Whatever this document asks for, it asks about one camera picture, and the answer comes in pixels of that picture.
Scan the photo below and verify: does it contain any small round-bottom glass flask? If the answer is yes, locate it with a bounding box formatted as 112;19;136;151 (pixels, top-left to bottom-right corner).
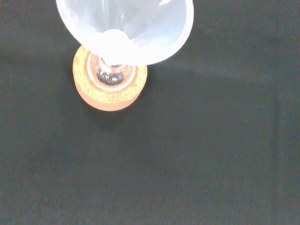
87;52;137;90

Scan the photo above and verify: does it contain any cork ring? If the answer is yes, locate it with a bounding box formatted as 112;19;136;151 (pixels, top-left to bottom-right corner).
72;45;149;112

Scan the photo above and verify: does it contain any black bench cloth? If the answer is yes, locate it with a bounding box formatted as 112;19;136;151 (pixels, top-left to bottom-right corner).
0;0;300;225

